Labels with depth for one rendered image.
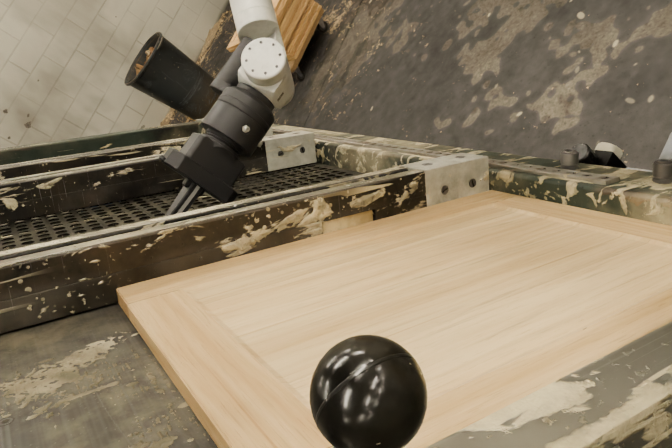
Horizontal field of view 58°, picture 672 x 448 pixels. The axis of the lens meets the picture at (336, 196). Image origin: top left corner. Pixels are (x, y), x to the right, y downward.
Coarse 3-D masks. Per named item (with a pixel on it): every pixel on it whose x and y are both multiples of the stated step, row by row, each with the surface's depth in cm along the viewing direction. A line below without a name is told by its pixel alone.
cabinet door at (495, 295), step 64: (256, 256) 72; (320, 256) 71; (384, 256) 69; (448, 256) 67; (512, 256) 65; (576, 256) 63; (640, 256) 62; (192, 320) 56; (256, 320) 55; (320, 320) 54; (384, 320) 53; (448, 320) 52; (512, 320) 50; (576, 320) 49; (640, 320) 48; (192, 384) 44; (256, 384) 44; (448, 384) 42; (512, 384) 41
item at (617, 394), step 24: (648, 336) 41; (600, 360) 39; (624, 360) 38; (648, 360) 38; (552, 384) 37; (576, 384) 36; (600, 384) 36; (624, 384) 36; (648, 384) 36; (504, 408) 35; (528, 408) 34; (552, 408) 34; (576, 408) 34; (600, 408) 34; (624, 408) 34; (648, 408) 34; (456, 432) 33; (480, 432) 33; (504, 432) 33; (528, 432) 32; (552, 432) 32; (576, 432) 32; (600, 432) 32; (624, 432) 33; (648, 432) 34
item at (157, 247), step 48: (288, 192) 80; (336, 192) 79; (384, 192) 83; (432, 192) 87; (480, 192) 92; (96, 240) 65; (144, 240) 66; (192, 240) 69; (240, 240) 72; (288, 240) 76; (0, 288) 60; (48, 288) 62; (96, 288) 65
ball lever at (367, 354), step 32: (352, 352) 18; (384, 352) 18; (320, 384) 18; (352, 384) 18; (384, 384) 18; (416, 384) 18; (320, 416) 18; (352, 416) 18; (384, 416) 18; (416, 416) 18
